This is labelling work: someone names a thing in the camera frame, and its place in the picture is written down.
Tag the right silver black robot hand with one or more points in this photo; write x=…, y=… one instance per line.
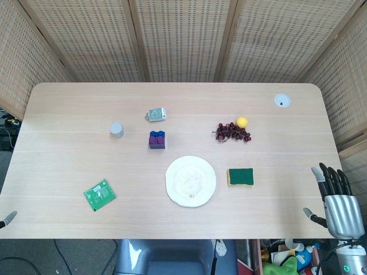
x=341, y=212

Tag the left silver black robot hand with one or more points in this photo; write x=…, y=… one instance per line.
x=10, y=217

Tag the green yellow sponge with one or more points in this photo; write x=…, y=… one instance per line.
x=241, y=177

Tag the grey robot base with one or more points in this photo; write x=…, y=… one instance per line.
x=172, y=257

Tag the white round plate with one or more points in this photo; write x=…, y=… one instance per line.
x=190, y=181

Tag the blue plastic bottle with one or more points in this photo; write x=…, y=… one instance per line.
x=304, y=256

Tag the black floor equipment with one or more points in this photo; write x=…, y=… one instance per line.
x=7, y=134

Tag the green cloth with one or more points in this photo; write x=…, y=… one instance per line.
x=279, y=267

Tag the green foil sachet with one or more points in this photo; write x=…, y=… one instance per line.
x=99, y=195

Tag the red storage crate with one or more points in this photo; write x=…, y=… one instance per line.
x=256, y=257

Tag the white perforated disc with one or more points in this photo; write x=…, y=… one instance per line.
x=220, y=248

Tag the dark red grape bunch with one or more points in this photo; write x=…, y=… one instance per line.
x=233, y=134

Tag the yellow ball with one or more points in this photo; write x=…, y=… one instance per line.
x=242, y=122

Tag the small jar with grey lid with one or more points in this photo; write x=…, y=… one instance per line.
x=117, y=129

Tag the purple toy brick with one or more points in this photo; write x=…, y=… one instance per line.
x=156, y=141

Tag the blue toy brick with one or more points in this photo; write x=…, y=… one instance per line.
x=157, y=133

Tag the small green white box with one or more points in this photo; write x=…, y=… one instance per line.
x=155, y=114

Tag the woven bamboo folding screen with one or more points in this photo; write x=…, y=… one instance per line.
x=183, y=40

